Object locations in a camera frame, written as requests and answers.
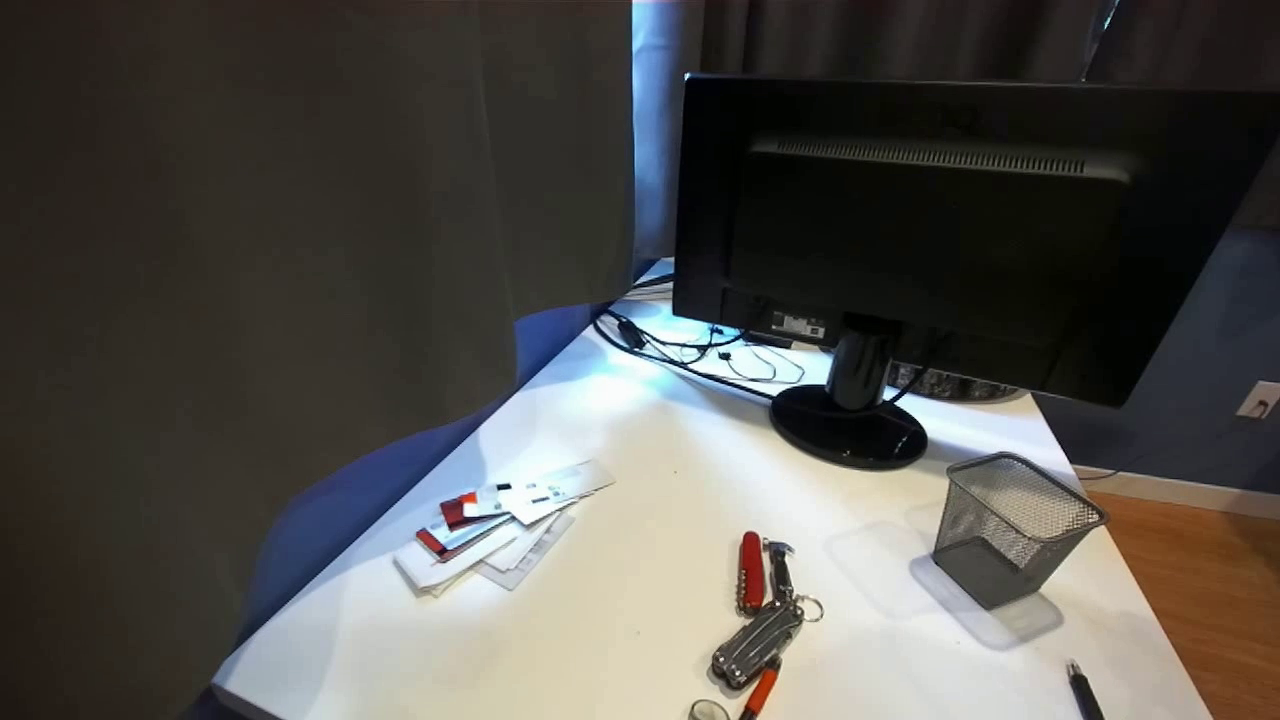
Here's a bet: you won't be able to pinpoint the black mesh pen cup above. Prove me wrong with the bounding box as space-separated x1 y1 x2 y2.
927 453 1107 616

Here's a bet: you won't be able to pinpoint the black pen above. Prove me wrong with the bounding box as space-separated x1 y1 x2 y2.
1061 662 1113 720

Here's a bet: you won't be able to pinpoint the clear card holder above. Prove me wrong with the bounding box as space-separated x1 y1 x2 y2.
476 511 580 597

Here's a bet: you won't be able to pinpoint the red topped card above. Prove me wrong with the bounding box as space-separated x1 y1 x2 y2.
436 490 507 533

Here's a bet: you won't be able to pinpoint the red pocket knife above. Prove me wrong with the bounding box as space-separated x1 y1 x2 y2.
737 527 775 616

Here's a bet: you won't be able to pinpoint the metal key bunch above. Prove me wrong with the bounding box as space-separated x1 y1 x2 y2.
759 536 833 634

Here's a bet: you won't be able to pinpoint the white card with red stripe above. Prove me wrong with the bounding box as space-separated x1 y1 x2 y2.
393 517 525 597

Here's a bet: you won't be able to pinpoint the black monitor with round stand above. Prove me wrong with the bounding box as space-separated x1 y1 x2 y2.
667 73 1280 471

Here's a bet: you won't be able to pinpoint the blue chair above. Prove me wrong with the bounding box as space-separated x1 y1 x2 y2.
236 302 605 652

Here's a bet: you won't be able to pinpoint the orange tool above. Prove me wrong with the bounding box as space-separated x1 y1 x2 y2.
730 657 782 720

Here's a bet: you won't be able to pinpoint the dark grey curtain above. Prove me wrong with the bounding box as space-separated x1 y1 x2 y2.
0 0 640 720
696 0 1280 97

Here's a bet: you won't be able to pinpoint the black monitor cable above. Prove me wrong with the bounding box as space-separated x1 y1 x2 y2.
589 274 814 408

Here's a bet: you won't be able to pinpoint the white wall outlet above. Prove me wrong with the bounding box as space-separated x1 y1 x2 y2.
1231 378 1280 426

